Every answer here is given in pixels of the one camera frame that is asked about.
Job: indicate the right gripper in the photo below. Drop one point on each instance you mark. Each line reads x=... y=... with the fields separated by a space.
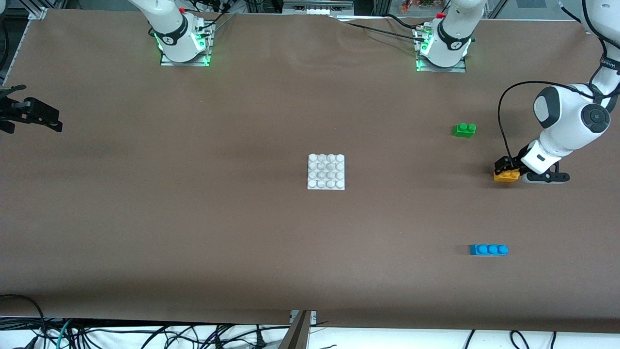
x=23 y=110

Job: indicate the metal bracket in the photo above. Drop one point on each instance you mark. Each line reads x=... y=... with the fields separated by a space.
x=298 y=334

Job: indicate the brown paper table cover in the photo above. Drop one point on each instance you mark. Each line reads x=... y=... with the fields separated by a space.
x=290 y=242

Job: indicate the white power strip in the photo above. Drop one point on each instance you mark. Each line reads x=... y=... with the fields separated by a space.
x=315 y=10

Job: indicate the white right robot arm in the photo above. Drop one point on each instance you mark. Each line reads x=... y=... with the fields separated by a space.
x=169 y=29

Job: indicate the aluminium frame rail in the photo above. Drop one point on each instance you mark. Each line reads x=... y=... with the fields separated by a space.
x=36 y=13

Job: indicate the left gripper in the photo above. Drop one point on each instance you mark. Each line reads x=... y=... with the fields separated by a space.
x=514 y=163

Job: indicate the white studded base plate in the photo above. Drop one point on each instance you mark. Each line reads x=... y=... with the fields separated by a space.
x=326 y=172

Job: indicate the yellow two-stud block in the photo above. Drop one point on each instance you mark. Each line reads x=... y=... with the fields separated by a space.
x=506 y=178

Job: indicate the blue three-stud block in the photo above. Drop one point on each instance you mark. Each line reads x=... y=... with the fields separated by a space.
x=487 y=250

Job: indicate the green two-stud block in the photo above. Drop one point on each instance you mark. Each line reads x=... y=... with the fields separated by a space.
x=464 y=132

